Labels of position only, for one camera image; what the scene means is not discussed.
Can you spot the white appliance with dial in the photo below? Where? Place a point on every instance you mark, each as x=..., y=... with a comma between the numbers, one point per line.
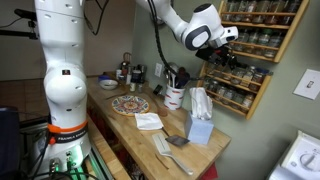
x=301, y=161

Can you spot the white chili pattern utensil crock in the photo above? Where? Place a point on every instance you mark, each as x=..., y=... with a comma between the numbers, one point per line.
x=173, y=98

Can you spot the white ceramic bowl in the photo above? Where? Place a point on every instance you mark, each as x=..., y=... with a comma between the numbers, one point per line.
x=108, y=84

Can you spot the white light switch plate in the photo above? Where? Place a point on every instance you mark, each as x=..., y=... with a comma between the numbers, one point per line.
x=309, y=85

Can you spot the wooden spice rack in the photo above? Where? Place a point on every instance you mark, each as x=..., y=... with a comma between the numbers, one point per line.
x=265, y=26
x=231, y=91

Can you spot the lower wooden spice rack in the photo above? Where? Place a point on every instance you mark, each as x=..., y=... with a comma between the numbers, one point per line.
x=231, y=91

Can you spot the upper wooden spice rack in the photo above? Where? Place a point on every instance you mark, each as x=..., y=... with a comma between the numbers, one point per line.
x=265, y=26

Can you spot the blue tissue box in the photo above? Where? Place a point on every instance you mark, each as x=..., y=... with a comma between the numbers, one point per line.
x=198, y=131

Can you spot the colourful floral ceramic plate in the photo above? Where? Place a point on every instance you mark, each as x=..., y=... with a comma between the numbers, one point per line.
x=129, y=105

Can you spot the white plastic spatula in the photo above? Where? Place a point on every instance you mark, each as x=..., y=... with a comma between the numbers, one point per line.
x=164, y=149

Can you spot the white tissue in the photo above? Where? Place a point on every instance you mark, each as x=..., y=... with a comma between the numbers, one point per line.
x=201, y=103

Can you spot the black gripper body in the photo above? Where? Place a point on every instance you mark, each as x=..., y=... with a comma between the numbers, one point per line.
x=218, y=56

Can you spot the wooden spoon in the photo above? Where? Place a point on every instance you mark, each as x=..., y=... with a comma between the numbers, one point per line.
x=160, y=111

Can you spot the white wall outlet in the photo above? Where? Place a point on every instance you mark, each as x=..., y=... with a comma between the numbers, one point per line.
x=158, y=70

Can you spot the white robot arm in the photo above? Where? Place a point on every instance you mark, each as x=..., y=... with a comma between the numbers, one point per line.
x=80, y=38

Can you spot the white paper napkin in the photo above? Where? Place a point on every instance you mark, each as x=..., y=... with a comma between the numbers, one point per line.
x=148, y=121

